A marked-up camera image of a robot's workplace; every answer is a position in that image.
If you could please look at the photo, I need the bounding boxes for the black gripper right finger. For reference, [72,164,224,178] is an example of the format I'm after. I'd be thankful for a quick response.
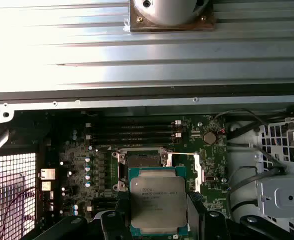
[186,190,294,240]

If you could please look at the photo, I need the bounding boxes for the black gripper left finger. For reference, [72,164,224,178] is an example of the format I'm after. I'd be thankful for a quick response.
[33,189,132,240]

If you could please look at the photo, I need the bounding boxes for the silver green CPU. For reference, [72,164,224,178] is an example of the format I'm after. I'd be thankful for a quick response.
[128,166,187,237]

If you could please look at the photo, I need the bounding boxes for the metal socket cover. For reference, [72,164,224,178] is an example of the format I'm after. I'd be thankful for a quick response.
[164,151,203,193]

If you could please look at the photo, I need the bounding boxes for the RAM slot black clips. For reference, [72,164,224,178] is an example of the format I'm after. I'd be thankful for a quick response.
[85,138,176,146]
[85,125,176,133]

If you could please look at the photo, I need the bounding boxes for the RAM slot white clips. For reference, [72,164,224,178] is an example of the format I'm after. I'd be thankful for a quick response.
[85,119,182,128]
[85,131,182,140]

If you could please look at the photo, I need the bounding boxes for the green motherboard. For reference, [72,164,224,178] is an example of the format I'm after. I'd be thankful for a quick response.
[40,113,229,240]

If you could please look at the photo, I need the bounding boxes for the grey metal disk bay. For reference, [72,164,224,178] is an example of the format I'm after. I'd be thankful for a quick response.
[256,119,294,240]

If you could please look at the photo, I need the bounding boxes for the silver network port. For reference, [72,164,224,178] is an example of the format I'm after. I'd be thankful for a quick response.
[40,168,56,181]

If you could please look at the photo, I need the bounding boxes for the round coin battery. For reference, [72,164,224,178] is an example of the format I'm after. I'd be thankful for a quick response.
[203,131,217,145]

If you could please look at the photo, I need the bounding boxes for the black grey PC case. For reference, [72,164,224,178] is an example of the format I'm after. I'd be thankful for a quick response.
[0,88,294,240]

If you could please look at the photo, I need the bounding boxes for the thick black cable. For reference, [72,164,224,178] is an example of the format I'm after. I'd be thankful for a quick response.
[228,166,287,213]

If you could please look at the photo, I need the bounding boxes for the thin black wire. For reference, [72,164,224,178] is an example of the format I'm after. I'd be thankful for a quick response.
[214,108,260,132]

